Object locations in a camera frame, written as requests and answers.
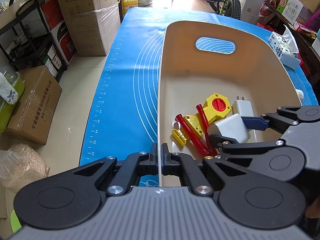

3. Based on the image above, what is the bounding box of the black metal shelf rack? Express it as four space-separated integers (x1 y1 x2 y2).
1 0 67 81

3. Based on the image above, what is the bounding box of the floor cardboard box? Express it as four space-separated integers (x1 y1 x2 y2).
5 65 62 145

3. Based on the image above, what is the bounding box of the large stacked cardboard box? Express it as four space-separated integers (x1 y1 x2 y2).
58 0 120 56

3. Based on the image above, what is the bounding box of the large white power adapter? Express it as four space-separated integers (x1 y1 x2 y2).
208 113 249 143

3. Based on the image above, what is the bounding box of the red toy figure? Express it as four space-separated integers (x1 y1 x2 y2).
172 104 216 157

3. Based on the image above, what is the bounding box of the green lidded plastic container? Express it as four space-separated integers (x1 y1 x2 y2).
0 66 25 133

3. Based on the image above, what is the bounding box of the clear bag of grain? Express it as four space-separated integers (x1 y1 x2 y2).
1 144 49 193

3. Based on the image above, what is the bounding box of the small white usb charger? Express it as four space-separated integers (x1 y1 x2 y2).
232 96 257 143

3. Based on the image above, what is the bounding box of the dark wooden side shelf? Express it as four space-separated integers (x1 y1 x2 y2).
263 2 319 76

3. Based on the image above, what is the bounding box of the green white product box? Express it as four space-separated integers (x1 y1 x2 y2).
277 0 303 25

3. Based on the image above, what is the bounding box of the yellow toy launcher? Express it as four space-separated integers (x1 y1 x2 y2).
172 93 232 147

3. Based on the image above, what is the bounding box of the beige plastic storage bin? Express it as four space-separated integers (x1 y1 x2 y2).
157 20 303 188

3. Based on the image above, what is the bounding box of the yellow oil jug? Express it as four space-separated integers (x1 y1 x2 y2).
122 0 138 15

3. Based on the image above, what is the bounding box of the white tissue box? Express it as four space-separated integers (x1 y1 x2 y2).
268 27 301 70

